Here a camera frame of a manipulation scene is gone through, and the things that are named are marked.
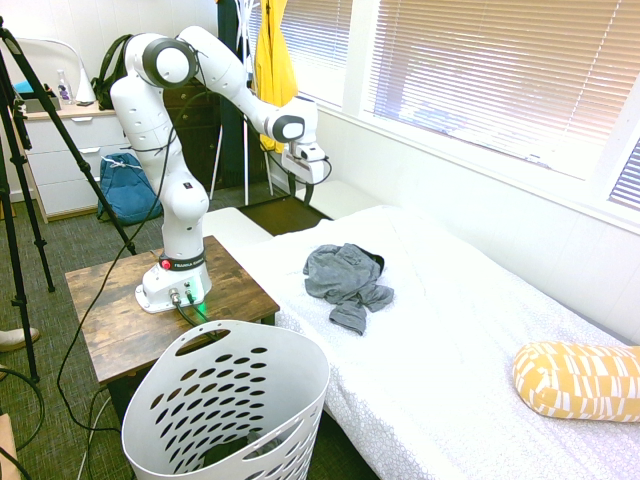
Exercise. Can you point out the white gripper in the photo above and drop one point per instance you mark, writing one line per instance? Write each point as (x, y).
(300, 167)

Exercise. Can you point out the grey knit clothes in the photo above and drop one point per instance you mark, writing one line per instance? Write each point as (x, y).
(340, 275)

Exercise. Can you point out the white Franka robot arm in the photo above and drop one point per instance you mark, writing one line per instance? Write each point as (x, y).
(150, 125)

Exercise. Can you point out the white perforated laundry basket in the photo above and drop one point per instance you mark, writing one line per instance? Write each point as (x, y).
(300, 380)

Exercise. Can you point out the white bench cushion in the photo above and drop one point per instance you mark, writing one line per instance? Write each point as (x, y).
(235, 225)
(340, 197)

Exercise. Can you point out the white coat rack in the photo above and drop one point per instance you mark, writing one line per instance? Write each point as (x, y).
(246, 150)

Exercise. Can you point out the dark wooden dresser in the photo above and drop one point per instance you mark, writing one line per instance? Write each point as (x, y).
(235, 150)

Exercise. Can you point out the yellow hanging jacket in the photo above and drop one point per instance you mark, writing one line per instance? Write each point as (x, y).
(272, 65)

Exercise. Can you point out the wide white window blinds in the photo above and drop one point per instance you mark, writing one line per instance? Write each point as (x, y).
(500, 75)

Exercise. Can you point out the rustic wooden side table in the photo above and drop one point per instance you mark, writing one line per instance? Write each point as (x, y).
(110, 310)

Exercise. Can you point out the black backpack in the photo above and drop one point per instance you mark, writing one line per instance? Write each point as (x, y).
(106, 75)

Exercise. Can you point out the white desk lamp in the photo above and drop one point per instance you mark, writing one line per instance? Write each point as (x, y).
(84, 89)

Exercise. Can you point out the white drawer dresser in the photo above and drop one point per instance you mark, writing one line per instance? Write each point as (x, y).
(50, 192)

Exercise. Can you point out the clear spray bottle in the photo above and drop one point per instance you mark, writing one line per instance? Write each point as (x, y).
(64, 92)

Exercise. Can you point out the narrow white window blinds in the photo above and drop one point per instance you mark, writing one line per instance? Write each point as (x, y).
(629, 175)

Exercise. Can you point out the tan shoe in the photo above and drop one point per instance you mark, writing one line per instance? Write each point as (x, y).
(17, 340)

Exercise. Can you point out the yellow white patterned pillow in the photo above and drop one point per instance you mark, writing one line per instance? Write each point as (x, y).
(575, 382)

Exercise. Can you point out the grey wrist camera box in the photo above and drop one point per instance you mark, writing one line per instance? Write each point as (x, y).
(307, 151)

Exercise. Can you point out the black camera tripod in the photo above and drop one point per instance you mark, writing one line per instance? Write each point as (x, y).
(19, 131)

